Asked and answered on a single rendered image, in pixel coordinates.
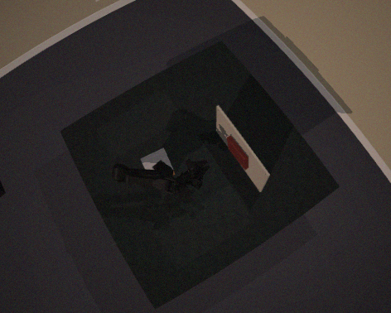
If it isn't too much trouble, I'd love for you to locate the dark red picture frame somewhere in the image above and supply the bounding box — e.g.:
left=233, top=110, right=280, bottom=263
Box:
left=227, top=135, right=249, bottom=170

